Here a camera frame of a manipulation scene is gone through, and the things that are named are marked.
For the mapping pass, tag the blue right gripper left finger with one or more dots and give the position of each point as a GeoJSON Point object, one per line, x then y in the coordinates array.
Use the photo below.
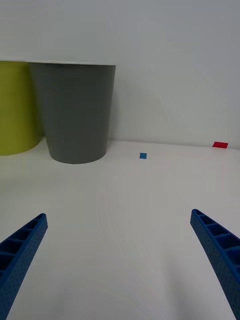
{"type": "Point", "coordinates": [17, 260]}

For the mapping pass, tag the yellow-green plastic waste bin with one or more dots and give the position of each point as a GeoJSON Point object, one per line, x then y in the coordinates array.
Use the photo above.
{"type": "Point", "coordinates": [15, 107]}

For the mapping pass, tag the grey plastic waste bin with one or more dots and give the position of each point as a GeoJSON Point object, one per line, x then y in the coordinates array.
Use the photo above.
{"type": "Point", "coordinates": [75, 112]}

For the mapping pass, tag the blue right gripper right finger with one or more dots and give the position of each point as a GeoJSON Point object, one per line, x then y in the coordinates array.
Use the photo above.
{"type": "Point", "coordinates": [220, 252]}

